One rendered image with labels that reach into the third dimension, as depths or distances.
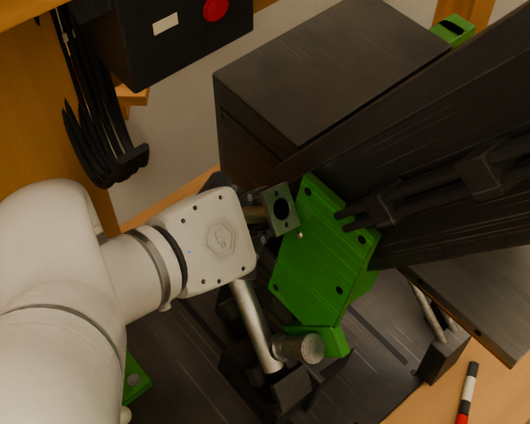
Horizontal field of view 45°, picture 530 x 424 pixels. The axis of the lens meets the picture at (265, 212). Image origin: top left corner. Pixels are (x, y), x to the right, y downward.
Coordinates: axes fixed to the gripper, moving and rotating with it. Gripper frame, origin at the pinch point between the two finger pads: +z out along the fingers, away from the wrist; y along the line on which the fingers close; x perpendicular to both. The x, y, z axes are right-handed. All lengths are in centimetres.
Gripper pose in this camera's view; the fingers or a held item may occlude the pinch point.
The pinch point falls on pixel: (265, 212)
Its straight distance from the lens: 76.4
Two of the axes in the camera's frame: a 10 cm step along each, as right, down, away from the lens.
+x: -6.5, 0.7, 7.5
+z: 7.0, -3.3, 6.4
